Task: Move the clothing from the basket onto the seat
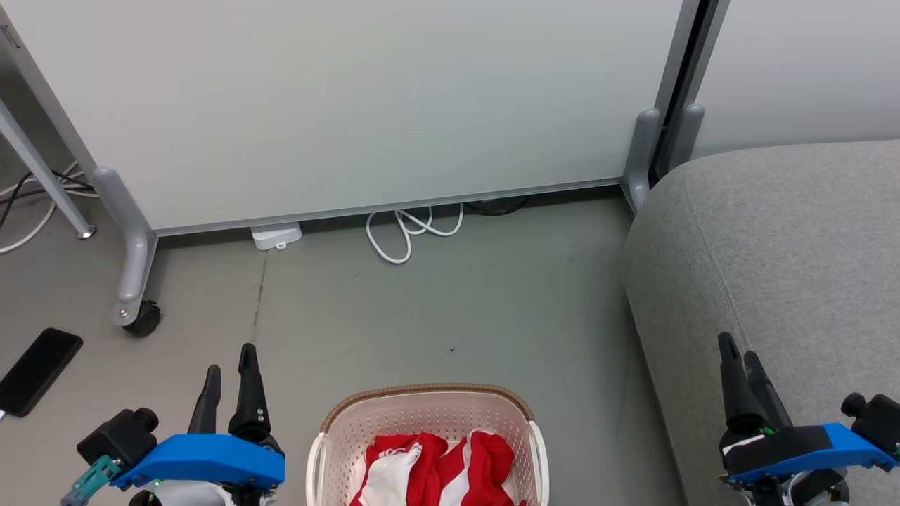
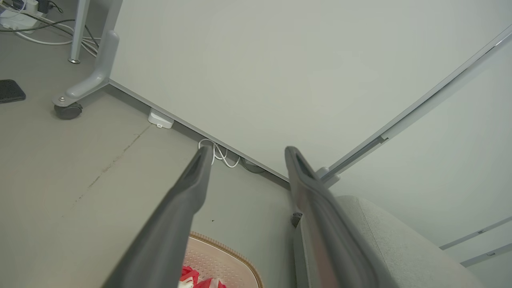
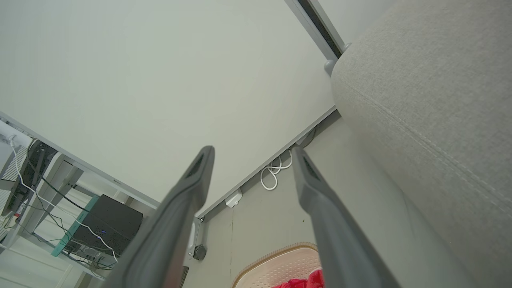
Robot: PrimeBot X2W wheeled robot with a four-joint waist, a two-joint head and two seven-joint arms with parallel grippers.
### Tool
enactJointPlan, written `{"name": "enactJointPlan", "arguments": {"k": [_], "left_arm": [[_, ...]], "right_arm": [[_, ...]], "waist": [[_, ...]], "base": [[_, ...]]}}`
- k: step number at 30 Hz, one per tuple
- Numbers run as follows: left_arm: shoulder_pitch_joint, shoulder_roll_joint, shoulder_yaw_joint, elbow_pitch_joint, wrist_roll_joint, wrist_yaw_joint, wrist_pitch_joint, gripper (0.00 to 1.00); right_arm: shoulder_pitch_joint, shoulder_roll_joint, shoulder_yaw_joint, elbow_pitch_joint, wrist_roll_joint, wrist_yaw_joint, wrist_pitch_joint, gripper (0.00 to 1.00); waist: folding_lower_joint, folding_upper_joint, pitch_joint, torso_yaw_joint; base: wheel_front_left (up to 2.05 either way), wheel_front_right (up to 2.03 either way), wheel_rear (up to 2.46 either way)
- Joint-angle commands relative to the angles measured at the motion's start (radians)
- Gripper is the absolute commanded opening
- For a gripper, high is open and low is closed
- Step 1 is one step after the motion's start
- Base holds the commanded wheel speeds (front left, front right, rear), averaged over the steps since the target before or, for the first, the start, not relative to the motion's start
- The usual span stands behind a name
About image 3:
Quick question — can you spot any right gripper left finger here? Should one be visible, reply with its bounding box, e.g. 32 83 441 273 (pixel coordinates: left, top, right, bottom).
102 146 216 288

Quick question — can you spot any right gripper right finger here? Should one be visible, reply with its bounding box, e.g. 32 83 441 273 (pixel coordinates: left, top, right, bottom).
291 146 401 288

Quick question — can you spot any red cloth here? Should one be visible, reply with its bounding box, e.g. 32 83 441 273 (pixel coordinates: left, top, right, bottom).
271 269 325 288

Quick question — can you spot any grey fabric sofa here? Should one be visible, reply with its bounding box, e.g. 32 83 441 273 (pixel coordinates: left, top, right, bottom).
330 0 512 288

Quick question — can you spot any black computer case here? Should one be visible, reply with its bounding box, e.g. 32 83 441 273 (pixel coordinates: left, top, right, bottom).
64 194 144 256

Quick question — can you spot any cream perforated laundry basket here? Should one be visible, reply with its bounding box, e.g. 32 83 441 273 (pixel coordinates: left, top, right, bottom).
232 242 324 288

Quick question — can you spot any small white plastic box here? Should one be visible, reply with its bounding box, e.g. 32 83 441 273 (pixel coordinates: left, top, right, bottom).
225 189 243 208

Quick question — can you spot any teal support bar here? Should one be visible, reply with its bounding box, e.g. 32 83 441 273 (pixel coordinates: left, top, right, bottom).
51 195 100 257

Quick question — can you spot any black monitor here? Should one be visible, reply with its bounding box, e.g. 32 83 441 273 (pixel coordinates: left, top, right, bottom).
1 139 58 216

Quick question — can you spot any grey wheeled frame leg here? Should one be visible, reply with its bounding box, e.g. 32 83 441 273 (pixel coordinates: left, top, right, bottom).
186 217 205 250

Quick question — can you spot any coiled white cable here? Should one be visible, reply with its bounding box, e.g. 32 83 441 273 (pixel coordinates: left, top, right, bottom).
260 150 293 191

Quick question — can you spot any white desk frame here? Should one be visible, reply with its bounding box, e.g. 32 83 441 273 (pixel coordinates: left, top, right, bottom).
0 112 160 288

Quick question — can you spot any thin white cable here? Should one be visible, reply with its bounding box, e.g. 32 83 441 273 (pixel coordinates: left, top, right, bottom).
9 136 119 263

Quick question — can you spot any grey frame with dark strip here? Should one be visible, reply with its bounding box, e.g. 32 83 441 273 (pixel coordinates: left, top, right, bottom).
285 0 352 76

